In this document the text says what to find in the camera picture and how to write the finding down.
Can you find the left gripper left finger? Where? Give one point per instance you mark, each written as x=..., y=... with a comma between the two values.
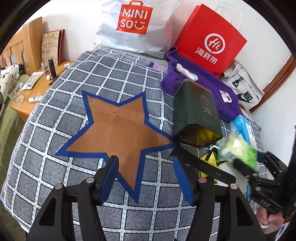
x=109, y=174

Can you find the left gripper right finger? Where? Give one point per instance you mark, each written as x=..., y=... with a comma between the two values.
x=186, y=177

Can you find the clear green plastic bag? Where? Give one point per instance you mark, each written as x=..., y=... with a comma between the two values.
x=233, y=147

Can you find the small red white tissue pack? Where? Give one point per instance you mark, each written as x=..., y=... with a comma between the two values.
x=225, y=96

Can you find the white tissue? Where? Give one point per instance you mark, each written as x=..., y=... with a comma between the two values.
x=191, y=76

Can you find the person's right hand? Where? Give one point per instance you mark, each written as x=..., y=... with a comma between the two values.
x=272, y=223

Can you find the brown felt star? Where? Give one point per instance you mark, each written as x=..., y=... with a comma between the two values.
x=120, y=129

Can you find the dark green tea box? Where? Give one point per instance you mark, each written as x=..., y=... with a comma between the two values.
x=195, y=117

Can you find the blue tissue pack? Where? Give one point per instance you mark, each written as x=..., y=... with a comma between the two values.
x=244, y=130

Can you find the grey checkered cloth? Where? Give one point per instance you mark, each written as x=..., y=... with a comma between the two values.
x=161, y=212

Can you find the grey Nike waist bag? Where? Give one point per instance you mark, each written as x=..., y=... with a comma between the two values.
x=239, y=80

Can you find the wooden bedside table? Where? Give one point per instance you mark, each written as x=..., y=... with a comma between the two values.
x=24, y=109

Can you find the black bottle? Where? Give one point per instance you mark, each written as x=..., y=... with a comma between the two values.
x=52, y=67

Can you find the clear drinking glass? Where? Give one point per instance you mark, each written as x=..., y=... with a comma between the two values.
x=15, y=93

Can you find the white spotted plush toy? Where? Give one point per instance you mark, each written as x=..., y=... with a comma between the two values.
x=9, y=75

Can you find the brown framed picture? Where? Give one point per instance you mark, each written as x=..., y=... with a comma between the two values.
x=52, y=45

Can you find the red Haidilao paper bag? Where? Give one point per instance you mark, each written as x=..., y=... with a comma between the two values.
x=209, y=40

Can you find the white Miniso plastic bag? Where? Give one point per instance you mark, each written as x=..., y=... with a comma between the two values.
x=142, y=27

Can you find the brown wooden door frame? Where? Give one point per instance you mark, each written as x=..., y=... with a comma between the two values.
x=277, y=81

